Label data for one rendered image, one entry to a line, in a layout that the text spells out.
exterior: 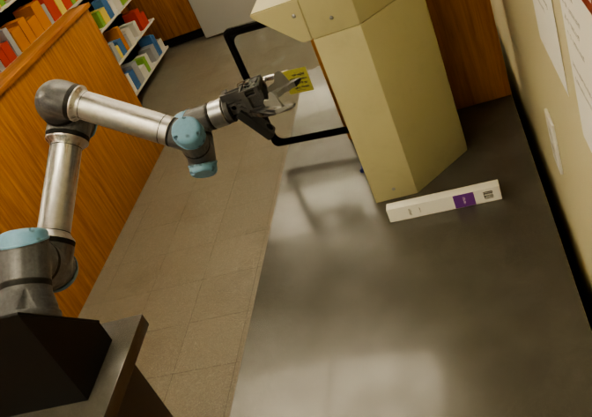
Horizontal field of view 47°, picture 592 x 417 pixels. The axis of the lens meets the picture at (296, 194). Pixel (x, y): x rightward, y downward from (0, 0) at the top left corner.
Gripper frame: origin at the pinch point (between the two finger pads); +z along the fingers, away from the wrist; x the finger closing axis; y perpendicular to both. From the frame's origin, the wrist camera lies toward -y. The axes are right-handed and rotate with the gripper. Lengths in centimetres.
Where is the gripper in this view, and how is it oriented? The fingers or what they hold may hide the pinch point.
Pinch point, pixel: (299, 93)
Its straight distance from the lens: 177.3
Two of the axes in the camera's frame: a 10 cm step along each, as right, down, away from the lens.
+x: 1.1, -5.7, 8.1
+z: 9.1, -2.7, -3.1
